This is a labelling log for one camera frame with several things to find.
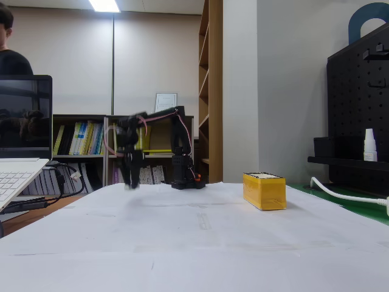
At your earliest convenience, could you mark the framed certificate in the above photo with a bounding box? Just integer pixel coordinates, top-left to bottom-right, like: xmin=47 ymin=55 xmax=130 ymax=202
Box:
xmin=154 ymin=92 xmax=179 ymax=115

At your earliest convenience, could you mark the white paper table cover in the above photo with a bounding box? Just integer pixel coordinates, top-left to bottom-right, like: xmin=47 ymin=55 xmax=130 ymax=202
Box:
xmin=0 ymin=181 xmax=389 ymax=292

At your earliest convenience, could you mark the low bookshelf with grey frame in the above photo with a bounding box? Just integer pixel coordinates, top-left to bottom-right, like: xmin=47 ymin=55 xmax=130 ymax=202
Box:
xmin=52 ymin=114 xmax=108 ymax=195

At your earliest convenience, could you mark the white laptop with dark screen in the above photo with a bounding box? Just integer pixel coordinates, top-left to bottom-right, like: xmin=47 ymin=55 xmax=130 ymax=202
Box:
xmin=0 ymin=75 xmax=53 ymax=214

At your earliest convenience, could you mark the yellow rectangular box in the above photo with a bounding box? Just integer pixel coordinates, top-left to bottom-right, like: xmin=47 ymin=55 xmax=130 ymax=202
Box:
xmin=242 ymin=172 xmax=287 ymax=211

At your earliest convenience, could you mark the black pegboard shelf tray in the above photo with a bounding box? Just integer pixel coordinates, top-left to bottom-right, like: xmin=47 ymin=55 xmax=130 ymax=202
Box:
xmin=307 ymin=155 xmax=389 ymax=173

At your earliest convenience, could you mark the white plastic dropper bottle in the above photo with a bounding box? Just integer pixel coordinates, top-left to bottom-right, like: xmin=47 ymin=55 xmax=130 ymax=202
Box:
xmin=363 ymin=128 xmax=378 ymax=162

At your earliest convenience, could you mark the wide yellow ring binder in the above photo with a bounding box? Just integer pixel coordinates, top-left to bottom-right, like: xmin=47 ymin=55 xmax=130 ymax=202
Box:
xmin=140 ymin=123 xmax=152 ymax=151

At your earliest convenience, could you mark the green desk mat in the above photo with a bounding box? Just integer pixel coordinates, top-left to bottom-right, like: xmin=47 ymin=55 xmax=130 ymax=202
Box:
xmin=285 ymin=182 xmax=389 ymax=228

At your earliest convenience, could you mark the tall wooden bookshelf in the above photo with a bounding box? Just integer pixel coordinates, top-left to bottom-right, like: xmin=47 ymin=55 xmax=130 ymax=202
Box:
xmin=198 ymin=0 xmax=224 ymax=184

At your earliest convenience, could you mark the black USB hub adapter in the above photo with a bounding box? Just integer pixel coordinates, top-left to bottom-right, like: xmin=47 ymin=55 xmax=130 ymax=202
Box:
xmin=2 ymin=196 xmax=49 ymax=214

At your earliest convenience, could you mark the black pegboard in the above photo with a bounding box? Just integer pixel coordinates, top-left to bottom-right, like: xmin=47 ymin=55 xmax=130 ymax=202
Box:
xmin=326 ymin=21 xmax=389 ymax=195

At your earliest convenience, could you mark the person in black shirt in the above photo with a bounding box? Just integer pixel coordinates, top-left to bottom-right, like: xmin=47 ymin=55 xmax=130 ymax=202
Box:
xmin=0 ymin=4 xmax=33 ymax=76

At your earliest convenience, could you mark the white power cable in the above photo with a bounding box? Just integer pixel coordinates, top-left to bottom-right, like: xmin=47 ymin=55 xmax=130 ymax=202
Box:
xmin=310 ymin=176 xmax=389 ymax=206

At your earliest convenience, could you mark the slanted yellow book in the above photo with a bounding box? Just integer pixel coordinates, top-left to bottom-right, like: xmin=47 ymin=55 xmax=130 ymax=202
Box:
xmin=53 ymin=125 xmax=66 ymax=156

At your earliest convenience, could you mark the pink gripper servo cable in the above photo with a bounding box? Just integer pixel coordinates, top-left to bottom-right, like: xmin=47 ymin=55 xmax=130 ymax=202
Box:
xmin=104 ymin=125 xmax=125 ymax=158

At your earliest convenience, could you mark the ceiling light panel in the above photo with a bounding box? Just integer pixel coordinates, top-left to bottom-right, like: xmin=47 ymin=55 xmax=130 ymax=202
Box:
xmin=88 ymin=0 xmax=120 ymax=13

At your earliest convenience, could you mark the low bookshelf with black top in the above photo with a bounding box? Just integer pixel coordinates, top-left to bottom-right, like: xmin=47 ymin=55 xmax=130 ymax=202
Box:
xmin=105 ymin=114 xmax=195 ymax=186

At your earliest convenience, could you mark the black laptop cable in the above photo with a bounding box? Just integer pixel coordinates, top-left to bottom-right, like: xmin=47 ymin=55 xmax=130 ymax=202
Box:
xmin=44 ymin=162 xmax=86 ymax=205

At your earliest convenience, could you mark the small black box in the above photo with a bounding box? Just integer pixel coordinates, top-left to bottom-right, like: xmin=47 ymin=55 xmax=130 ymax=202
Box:
xmin=313 ymin=136 xmax=336 ymax=159

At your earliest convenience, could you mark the blue arch-shaped board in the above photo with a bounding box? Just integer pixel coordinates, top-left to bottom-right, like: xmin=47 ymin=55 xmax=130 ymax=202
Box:
xmin=348 ymin=2 xmax=389 ymax=45

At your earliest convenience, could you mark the red servo cable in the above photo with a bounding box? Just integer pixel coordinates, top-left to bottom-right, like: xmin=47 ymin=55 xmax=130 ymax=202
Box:
xmin=174 ymin=111 xmax=195 ymax=155

